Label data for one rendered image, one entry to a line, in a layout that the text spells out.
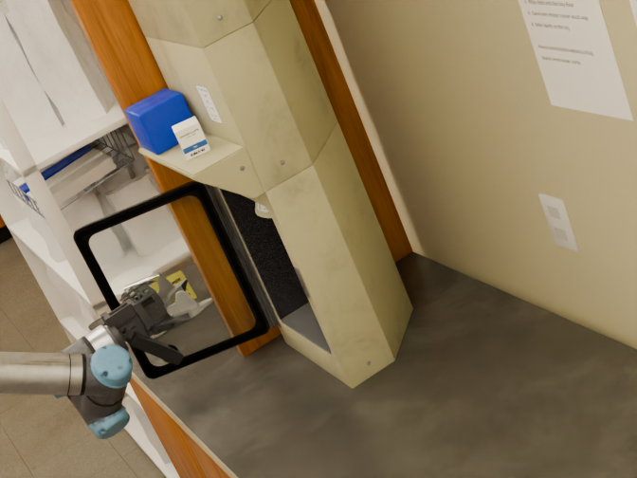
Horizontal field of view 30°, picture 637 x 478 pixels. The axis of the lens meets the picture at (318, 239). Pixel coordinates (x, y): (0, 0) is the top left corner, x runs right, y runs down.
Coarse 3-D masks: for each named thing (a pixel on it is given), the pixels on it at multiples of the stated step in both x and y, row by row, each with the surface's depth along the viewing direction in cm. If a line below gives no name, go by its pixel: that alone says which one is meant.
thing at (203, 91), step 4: (196, 84) 227; (200, 88) 226; (204, 88) 224; (200, 92) 228; (204, 92) 225; (208, 92) 223; (200, 96) 229; (204, 96) 227; (208, 96) 225; (204, 100) 228; (208, 100) 226; (204, 104) 230; (208, 104) 227; (212, 104) 225; (208, 108) 229; (212, 108) 226; (208, 112) 230; (212, 112) 227; (216, 112) 225; (212, 116) 229; (216, 116) 226; (212, 120) 230; (216, 120) 228; (220, 120) 226
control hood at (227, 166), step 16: (224, 144) 227; (160, 160) 234; (176, 160) 229; (192, 160) 225; (208, 160) 222; (224, 160) 220; (240, 160) 221; (192, 176) 218; (208, 176) 219; (224, 176) 221; (240, 176) 222; (256, 176) 224; (240, 192) 223; (256, 192) 224
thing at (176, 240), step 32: (128, 224) 254; (160, 224) 255; (192, 224) 256; (96, 256) 256; (128, 256) 257; (160, 256) 258; (192, 256) 259; (224, 256) 260; (128, 288) 260; (192, 288) 262; (224, 288) 263; (192, 320) 265; (224, 320) 266; (192, 352) 268
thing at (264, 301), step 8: (216, 192) 255; (216, 200) 256; (216, 208) 256; (224, 208) 256; (224, 216) 257; (224, 224) 258; (232, 224) 257; (232, 232) 259; (232, 240) 259; (240, 240) 259; (240, 248) 261; (248, 256) 260; (248, 264) 262; (256, 272) 261; (256, 280) 264; (256, 288) 264; (264, 296) 265; (264, 304) 267; (272, 312) 267; (272, 320) 268
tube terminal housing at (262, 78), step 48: (288, 0) 234; (192, 48) 218; (240, 48) 216; (288, 48) 229; (192, 96) 233; (240, 96) 218; (288, 96) 224; (240, 144) 223; (288, 144) 225; (336, 144) 241; (288, 192) 227; (336, 192) 236; (288, 240) 230; (336, 240) 234; (384, 240) 255; (336, 288) 237; (384, 288) 250; (288, 336) 266; (336, 336) 239; (384, 336) 245
